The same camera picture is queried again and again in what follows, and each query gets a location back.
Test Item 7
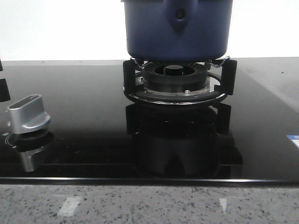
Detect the black left pot support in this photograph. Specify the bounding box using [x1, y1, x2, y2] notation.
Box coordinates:
[0, 58, 11, 103]

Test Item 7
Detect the black glass gas stove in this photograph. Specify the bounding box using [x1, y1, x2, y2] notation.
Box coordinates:
[0, 58, 299, 186]

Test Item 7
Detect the silver stove control knob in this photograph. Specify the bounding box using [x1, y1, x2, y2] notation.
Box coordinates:
[7, 94, 50, 134]

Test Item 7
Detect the silver wire pot adapter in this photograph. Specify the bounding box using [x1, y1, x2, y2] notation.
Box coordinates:
[130, 56, 231, 69]

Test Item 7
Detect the black round gas burner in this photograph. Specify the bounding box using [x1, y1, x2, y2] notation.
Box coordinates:
[142, 63, 207, 92]

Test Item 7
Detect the blue white sticker label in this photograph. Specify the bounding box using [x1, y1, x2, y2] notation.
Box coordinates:
[287, 135, 299, 148]

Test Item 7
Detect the blue cooking pot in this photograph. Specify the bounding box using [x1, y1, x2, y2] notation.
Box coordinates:
[123, 0, 233, 63]

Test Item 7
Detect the black pot support grate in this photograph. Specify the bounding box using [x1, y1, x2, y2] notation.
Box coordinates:
[123, 59, 237, 106]

